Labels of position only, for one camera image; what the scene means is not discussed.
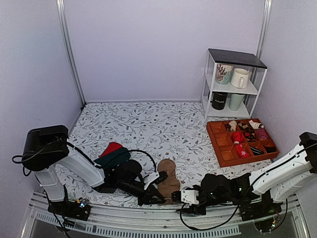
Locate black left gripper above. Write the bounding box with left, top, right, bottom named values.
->
left=117, top=181, right=165, bottom=208

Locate tan ribbed sock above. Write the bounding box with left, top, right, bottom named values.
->
left=158, top=159, right=180, bottom=205

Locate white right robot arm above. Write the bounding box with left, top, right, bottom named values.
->
left=171, top=132, right=317, bottom=216

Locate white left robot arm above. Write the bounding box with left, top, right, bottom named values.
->
left=21, top=125, right=167, bottom=215

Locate floral patterned table mat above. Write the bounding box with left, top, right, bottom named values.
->
left=54, top=101, right=275, bottom=209

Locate red and green sock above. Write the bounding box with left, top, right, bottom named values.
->
left=94, top=142, right=131, bottom=170

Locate red snowflake sock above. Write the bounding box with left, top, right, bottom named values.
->
left=235, top=144, right=251, bottom=158

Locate orange wooden divider tray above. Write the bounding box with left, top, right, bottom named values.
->
left=207, top=119, right=279, bottom=167

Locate red rolled sock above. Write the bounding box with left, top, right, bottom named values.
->
left=232, top=131, right=245, bottom=144

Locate black striped sock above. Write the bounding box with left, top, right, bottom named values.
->
left=250, top=146, right=264, bottom=156

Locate beige patterned sock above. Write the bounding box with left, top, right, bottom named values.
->
left=224, top=120, right=237, bottom=132

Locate brown argyle sock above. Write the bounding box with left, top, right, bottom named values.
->
left=237, top=120, right=257, bottom=142

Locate black folded sock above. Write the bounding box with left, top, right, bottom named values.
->
left=264, top=146, right=277, bottom=153

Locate purple rolled sock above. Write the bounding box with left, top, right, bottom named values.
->
left=256, top=128, right=269, bottom=141

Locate black mug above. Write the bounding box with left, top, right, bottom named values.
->
left=211, top=92, right=227, bottom=110

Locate pale green cup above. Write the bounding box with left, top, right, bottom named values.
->
left=229, top=94, right=245, bottom=111

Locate white metal shelf rack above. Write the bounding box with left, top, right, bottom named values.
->
left=201, top=49, right=267, bottom=119

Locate coral pattern mug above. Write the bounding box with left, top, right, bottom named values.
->
left=215, top=63, right=233, bottom=85

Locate white ceramic mug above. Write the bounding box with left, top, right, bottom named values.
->
left=230, top=68, right=250, bottom=89

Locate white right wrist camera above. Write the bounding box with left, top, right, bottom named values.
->
left=180, top=189, right=200, bottom=205

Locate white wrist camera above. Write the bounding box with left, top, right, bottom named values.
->
left=180, top=189, right=200, bottom=205
left=143, top=172, right=159, bottom=190

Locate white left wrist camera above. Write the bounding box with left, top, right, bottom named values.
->
left=143, top=172, right=159, bottom=190

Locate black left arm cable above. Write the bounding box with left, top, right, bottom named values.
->
left=11, top=149, right=158, bottom=177

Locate aluminium front rail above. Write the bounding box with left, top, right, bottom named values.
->
left=21, top=192, right=310, bottom=238

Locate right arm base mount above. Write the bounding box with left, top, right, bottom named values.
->
left=239, top=191, right=283, bottom=221

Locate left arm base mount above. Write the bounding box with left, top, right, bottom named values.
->
left=48, top=192, right=91, bottom=221

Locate right aluminium corner post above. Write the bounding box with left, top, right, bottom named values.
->
left=256, top=0, right=272, bottom=59

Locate aluminium corner post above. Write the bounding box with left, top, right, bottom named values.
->
left=256, top=0, right=272, bottom=59
left=56, top=0, right=87, bottom=108

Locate left aluminium corner post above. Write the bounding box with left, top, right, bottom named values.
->
left=56, top=0, right=87, bottom=108

